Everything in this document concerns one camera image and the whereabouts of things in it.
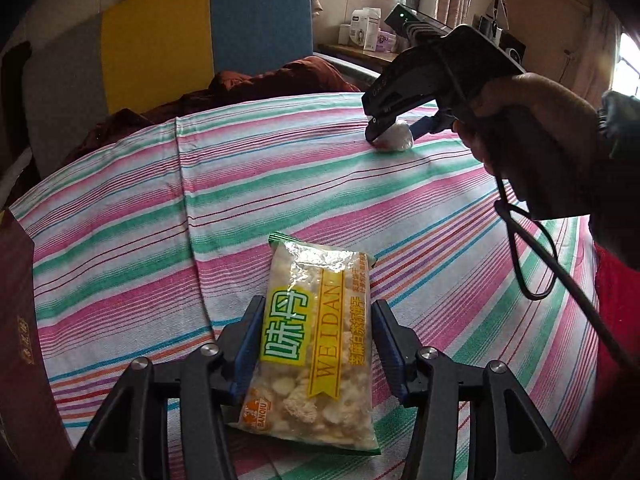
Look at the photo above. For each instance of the white round snack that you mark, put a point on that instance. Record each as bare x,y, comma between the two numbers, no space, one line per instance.
397,139

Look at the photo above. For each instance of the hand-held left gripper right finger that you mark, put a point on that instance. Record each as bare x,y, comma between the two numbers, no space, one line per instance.
392,360

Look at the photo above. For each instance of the grey yellow blue armchair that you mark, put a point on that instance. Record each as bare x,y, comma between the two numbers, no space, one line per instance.
160,45

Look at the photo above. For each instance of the yellow green snack packet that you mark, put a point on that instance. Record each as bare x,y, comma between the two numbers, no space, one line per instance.
320,335

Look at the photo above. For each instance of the black rolled mat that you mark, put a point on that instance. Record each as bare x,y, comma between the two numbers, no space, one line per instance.
15,85

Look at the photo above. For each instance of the white carton box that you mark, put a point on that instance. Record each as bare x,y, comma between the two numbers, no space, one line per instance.
365,27

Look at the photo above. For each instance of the dark red blanket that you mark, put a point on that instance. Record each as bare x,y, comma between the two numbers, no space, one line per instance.
300,77

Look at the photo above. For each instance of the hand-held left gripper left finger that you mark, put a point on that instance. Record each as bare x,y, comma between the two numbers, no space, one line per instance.
245,360

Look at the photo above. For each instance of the dark red gold-lined tin box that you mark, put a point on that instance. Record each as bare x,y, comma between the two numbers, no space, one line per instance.
25,360

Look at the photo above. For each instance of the person's red clothing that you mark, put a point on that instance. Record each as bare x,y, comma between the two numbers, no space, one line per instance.
617,310

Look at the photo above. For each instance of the person's right hand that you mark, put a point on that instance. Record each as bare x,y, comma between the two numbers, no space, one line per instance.
540,92

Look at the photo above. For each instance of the purple box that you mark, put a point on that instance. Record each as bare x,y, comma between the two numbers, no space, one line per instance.
387,41

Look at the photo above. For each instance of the wooden side table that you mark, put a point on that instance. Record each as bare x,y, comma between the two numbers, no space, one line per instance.
360,55

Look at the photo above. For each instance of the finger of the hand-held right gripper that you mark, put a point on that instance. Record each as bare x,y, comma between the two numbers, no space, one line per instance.
372,127
430,124

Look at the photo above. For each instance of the striped tablecloth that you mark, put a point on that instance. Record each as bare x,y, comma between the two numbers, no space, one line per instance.
300,185

